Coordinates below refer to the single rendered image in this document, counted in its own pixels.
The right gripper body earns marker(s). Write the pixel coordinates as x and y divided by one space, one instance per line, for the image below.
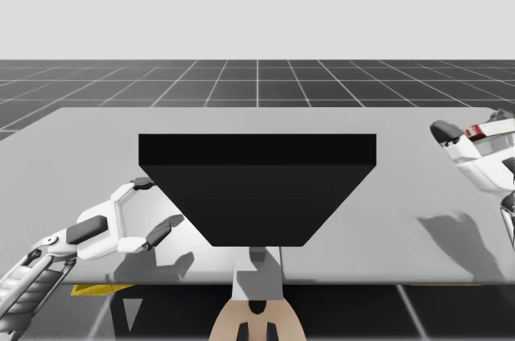
483 168

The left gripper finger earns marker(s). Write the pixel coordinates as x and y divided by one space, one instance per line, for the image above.
128 190
159 232

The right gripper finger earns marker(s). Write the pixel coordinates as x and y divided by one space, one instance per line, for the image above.
444 132
501 115

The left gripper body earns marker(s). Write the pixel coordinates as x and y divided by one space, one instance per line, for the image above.
100 232

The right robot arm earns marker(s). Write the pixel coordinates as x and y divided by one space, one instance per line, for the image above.
509 216

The black screen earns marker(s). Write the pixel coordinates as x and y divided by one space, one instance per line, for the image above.
257 188

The red and white carton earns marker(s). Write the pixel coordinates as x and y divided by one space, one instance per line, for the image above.
489 130

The tan robot part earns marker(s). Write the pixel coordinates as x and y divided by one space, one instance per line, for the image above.
281 321

